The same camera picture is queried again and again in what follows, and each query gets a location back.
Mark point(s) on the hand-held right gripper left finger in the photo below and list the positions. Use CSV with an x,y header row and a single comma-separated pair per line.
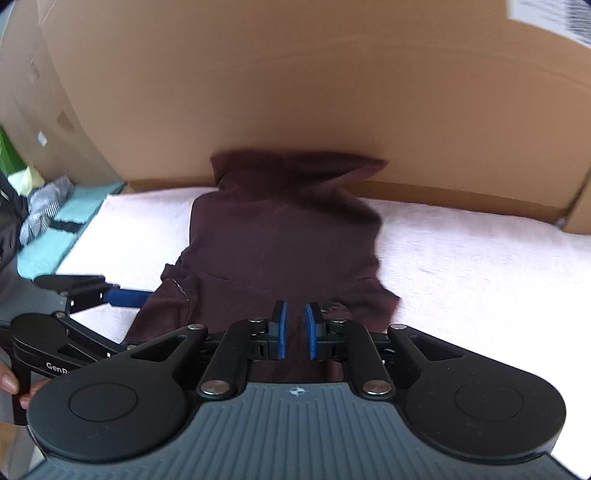
x,y
281,330

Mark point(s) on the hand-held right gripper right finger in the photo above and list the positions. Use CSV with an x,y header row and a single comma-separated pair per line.
x,y
310,330

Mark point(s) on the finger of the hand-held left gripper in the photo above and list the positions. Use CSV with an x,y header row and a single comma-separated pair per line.
x,y
106,344
127,297

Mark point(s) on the dark brown hoodie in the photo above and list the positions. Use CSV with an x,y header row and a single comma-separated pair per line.
x,y
277,240

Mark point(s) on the person's left hand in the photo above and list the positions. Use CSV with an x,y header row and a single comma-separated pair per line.
x,y
11,381

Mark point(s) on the teal sheet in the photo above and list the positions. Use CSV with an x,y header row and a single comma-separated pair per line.
x,y
60,230

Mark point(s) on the striped garment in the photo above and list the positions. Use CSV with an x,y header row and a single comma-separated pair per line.
x,y
44,207

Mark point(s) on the navy blue bag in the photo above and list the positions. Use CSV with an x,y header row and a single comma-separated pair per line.
x,y
9,226

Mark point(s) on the pale green packet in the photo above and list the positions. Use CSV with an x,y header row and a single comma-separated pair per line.
x,y
25,180

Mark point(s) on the small white label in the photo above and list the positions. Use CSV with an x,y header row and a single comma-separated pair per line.
x,y
42,138

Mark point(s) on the pale fleece blanket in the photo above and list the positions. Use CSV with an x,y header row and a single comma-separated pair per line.
x,y
485,277

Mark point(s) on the green bag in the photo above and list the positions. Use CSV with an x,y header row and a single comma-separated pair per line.
x,y
9,154

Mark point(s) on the cardboard side panel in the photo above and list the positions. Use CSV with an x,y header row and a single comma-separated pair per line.
x,y
51,101

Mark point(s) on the large cardboard box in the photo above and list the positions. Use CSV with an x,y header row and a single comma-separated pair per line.
x,y
300,92

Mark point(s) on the taped cardboard box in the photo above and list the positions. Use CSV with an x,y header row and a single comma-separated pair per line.
x,y
579,212

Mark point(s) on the white code label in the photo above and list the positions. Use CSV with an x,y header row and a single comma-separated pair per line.
x,y
549,16

